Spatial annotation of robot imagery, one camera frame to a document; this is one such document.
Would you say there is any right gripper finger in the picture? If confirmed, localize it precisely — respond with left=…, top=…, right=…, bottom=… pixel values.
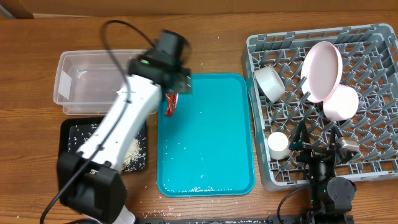
left=289, top=120, right=310, bottom=151
left=329, top=126, right=342, bottom=149

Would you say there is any red foil wrapper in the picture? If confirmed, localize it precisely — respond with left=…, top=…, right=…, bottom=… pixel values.
left=165, top=93, right=179, bottom=117

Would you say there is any white paper cup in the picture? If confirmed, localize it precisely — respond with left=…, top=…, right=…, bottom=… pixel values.
left=267, top=132, right=290, bottom=160

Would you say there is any small white pink bowl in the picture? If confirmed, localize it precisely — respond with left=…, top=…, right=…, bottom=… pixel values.
left=323, top=84, right=359, bottom=121

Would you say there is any metal bowl with food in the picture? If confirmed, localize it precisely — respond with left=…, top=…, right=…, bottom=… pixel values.
left=254, top=66, right=285, bottom=103

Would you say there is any large white plate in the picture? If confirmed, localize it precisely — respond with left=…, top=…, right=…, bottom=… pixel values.
left=301, top=41, right=343, bottom=103

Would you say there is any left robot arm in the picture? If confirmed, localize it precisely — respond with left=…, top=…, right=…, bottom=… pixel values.
left=53, top=49, right=191, bottom=223

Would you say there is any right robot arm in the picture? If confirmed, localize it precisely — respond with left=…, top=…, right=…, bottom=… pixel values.
left=289, top=121, right=359, bottom=223

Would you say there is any pile of rice waste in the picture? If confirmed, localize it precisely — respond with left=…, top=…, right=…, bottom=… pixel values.
left=122, top=139, right=141, bottom=171

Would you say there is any black waste bin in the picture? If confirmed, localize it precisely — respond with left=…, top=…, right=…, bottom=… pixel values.
left=58, top=116, right=147, bottom=172

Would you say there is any grey dish rack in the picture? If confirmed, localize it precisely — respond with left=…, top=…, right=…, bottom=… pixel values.
left=241, top=24, right=397, bottom=191

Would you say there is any teal plastic tray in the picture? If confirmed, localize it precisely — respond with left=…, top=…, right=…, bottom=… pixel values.
left=157, top=73, right=255, bottom=197

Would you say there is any clear plastic bin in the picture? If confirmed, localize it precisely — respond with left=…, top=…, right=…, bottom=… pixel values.
left=53, top=49, right=161, bottom=115

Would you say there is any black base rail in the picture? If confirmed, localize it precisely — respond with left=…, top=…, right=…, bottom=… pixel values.
left=136, top=214, right=355, bottom=224

